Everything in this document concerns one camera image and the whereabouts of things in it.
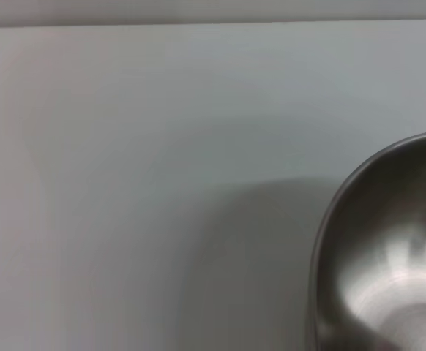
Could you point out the stainless steel mixing bowl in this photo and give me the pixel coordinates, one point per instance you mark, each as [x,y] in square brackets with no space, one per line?
[388,237]

